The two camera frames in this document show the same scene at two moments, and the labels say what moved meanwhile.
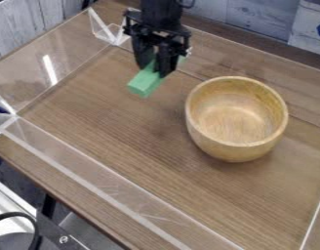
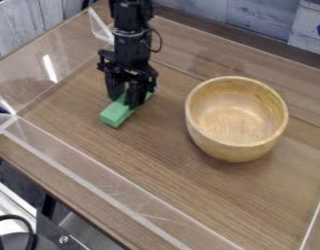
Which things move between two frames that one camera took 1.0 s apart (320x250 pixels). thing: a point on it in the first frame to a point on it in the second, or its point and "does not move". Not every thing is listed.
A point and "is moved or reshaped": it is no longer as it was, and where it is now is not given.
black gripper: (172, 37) to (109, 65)
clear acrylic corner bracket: (111, 33) does not move
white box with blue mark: (308, 31) does not move
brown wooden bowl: (236, 117) does not move
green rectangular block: (145, 79) is moved or reshaped
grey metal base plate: (74, 234) does not move
